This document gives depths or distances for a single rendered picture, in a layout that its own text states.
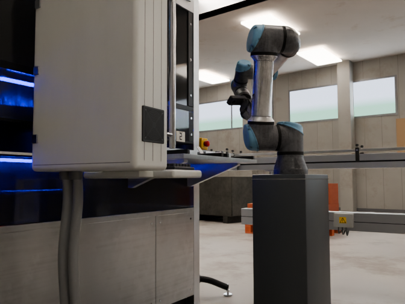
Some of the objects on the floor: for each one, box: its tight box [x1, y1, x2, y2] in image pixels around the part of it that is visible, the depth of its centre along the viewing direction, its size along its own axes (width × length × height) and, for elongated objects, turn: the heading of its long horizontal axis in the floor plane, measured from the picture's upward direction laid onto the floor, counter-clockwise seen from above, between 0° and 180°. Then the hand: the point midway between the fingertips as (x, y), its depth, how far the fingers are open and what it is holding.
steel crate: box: [199, 177, 253, 224], centre depth 812 cm, size 99×122×83 cm
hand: (251, 119), depth 201 cm, fingers closed
